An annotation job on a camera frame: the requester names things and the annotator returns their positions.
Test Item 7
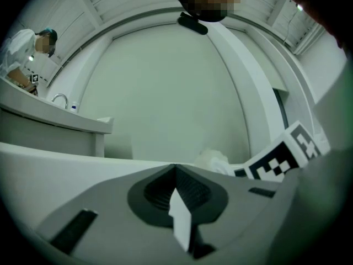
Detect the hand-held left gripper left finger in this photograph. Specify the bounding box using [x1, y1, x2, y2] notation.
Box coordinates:
[35, 163, 177, 262]

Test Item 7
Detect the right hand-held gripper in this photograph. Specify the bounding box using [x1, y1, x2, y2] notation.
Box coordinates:
[233, 121, 331, 182]

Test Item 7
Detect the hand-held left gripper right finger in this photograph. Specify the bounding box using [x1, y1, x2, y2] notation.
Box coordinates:
[175, 163, 284, 261]

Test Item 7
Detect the white cloth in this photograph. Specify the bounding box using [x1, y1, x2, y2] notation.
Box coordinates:
[193, 147, 236, 177]

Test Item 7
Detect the white sink counter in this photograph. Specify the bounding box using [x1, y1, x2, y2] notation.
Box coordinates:
[0, 77, 115, 158]

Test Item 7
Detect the chrome faucet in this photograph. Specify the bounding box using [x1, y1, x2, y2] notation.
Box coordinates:
[51, 93, 69, 109]

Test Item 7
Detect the thin black cable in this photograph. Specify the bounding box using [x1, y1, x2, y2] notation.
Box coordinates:
[282, 7, 303, 47]

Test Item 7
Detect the black head camera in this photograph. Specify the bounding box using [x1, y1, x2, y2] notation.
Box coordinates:
[177, 12, 209, 35]

